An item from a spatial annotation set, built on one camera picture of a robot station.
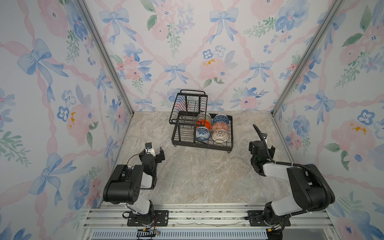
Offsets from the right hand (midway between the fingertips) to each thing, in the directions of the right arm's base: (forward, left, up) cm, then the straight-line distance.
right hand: (264, 143), depth 92 cm
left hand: (-3, +68, -1) cm, 68 cm away
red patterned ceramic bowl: (+18, +25, -4) cm, 31 cm away
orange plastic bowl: (+3, +38, +16) cm, 41 cm away
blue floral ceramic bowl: (+11, +37, -5) cm, 39 cm away
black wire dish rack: (+3, +43, +12) cm, 45 cm away
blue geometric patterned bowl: (+24, +24, -3) cm, 34 cm away
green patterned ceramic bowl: (+9, +37, +15) cm, 41 cm away
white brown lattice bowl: (+10, +25, -6) cm, 27 cm away
